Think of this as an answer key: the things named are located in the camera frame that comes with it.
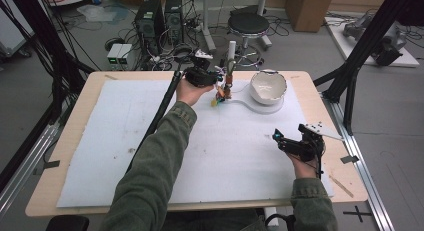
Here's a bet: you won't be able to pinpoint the grey and black robot device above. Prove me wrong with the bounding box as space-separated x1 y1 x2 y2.
342 13 408 67

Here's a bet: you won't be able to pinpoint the person's legs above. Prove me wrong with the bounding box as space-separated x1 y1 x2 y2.
163 208 268 231

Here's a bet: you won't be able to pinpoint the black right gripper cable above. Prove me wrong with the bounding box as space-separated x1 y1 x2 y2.
314 146 327 181

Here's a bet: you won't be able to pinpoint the grey cabinet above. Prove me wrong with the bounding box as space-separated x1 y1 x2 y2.
0 0 35 60

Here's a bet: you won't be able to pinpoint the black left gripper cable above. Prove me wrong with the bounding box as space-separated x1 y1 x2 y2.
125 70 185 174

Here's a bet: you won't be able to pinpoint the white key stand with post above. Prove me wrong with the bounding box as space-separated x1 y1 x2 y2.
214 40 285 116

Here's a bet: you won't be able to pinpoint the small black computer tower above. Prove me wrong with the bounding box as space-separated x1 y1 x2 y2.
163 0 185 46

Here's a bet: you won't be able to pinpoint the black chair part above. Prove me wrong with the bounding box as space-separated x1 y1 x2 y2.
44 214 91 231

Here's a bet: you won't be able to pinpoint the aluminium rail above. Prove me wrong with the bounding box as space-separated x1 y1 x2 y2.
320 91 397 231
0 124 62 219

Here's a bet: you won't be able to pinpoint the white table pedestal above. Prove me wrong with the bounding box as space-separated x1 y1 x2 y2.
262 206 280 229

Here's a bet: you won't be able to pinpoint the black frame strut with cables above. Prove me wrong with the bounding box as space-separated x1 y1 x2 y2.
0 0 97 192

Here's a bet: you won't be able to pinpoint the white eggshell-shaped bowl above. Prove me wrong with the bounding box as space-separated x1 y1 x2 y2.
249 69 289 107

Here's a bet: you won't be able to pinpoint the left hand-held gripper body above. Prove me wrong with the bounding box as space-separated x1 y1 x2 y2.
183 48 218 89

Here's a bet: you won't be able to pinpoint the black round stool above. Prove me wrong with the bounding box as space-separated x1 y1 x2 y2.
219 12 271 71

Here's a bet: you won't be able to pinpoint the white floor board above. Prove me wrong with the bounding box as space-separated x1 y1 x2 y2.
324 15 421 69

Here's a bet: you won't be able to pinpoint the clear plastic bag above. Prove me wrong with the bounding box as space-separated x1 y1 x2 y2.
76 3 117 24

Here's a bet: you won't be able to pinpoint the large black computer tower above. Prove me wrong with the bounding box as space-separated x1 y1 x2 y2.
134 0 166 57

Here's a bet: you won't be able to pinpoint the white desk leg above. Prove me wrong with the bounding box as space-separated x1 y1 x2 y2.
199 0 218 56
257 0 274 51

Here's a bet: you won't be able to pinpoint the white power supply box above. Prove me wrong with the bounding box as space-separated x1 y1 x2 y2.
106 43 123 71
117 43 134 71

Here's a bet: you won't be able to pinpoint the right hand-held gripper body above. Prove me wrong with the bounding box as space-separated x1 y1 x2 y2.
280 122 345 163

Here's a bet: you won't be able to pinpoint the thin wooden stick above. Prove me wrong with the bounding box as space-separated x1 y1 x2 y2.
328 174 356 199

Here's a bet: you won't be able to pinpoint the person's right hand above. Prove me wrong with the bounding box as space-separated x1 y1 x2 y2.
287 154 320 180

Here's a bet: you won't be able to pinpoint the person's left hand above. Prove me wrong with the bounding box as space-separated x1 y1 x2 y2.
175 77 215 107

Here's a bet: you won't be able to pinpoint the white foam mat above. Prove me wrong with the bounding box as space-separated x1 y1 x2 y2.
55 78 335 209

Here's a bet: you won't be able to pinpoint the black cable coil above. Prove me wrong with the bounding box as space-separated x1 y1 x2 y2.
172 43 198 65

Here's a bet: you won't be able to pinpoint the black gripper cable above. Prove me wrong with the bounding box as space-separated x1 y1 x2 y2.
314 146 327 181
125 70 185 174

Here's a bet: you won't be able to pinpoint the dark tape piece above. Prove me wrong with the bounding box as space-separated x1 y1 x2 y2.
339 154 360 165

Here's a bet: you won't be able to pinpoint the cardboard box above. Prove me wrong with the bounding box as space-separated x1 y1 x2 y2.
285 0 337 33

